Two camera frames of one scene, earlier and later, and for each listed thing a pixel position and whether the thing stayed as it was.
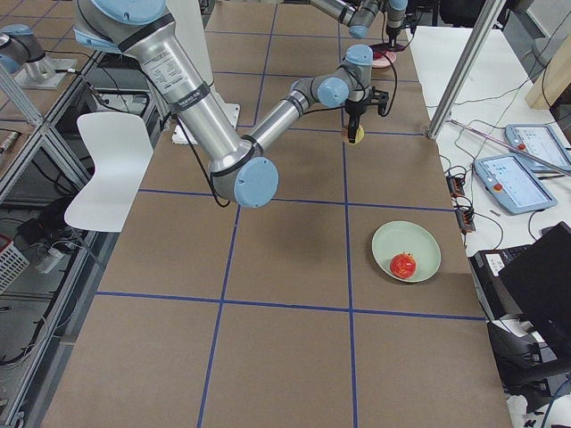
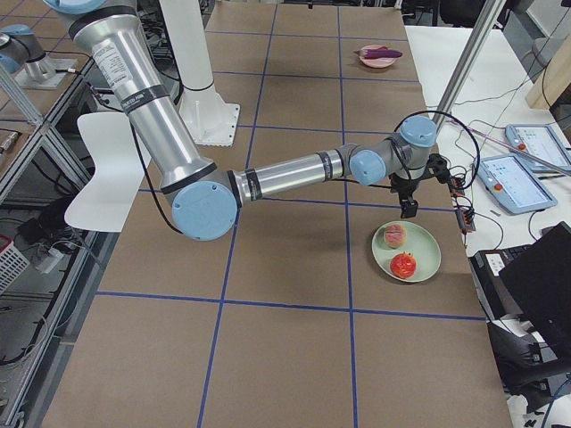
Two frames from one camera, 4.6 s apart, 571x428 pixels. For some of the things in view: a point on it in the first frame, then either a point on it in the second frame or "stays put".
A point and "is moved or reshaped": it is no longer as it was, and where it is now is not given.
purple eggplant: [387, 47] is moved or reshaped
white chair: [120, 148] stays put
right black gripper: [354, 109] to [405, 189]
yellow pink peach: [359, 135] to [395, 235]
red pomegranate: [402, 265] stays put
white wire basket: [12, 265] stays put
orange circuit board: [456, 186] stays put
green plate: [398, 237] stays put
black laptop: [532, 280] stays put
